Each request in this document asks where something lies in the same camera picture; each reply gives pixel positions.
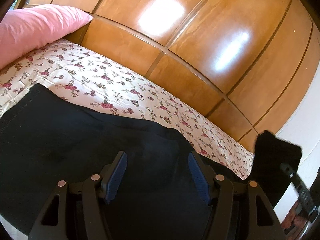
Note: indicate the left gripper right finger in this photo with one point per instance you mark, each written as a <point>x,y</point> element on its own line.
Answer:
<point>239,210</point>

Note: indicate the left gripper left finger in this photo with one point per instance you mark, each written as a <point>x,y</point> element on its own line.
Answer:
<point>51,222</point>

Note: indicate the person right hand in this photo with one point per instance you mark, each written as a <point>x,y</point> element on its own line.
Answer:
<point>293,218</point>

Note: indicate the floral bed sheet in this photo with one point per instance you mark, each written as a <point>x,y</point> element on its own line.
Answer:
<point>83,77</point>

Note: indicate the pink pillow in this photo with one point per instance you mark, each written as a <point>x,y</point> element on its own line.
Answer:
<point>23,30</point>

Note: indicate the black pants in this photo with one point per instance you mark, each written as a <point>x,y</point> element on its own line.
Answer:
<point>45,139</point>

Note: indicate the wooden wardrobe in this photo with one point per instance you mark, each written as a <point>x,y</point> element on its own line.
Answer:
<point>244,64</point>

